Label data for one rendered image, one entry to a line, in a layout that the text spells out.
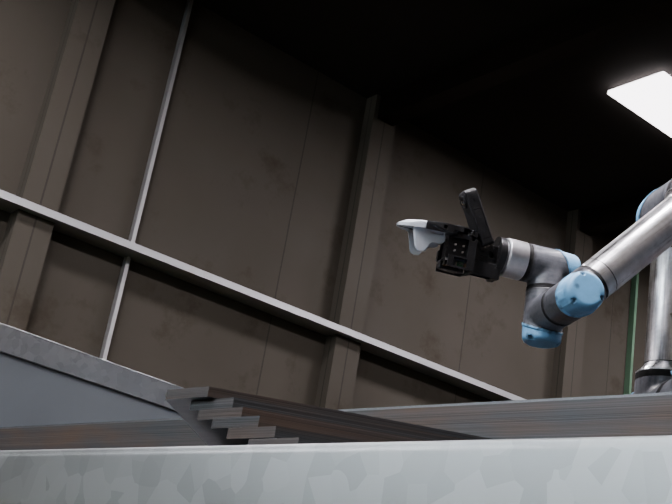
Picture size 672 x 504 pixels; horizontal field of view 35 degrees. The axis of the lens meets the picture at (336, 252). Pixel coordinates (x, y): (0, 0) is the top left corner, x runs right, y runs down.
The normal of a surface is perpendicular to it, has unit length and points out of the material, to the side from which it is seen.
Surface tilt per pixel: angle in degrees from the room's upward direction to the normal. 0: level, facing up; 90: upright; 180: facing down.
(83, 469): 90
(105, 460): 90
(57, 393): 90
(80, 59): 90
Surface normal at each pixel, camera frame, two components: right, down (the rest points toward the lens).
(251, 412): 0.10, -0.33
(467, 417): -0.69, -0.36
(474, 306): 0.63, -0.18
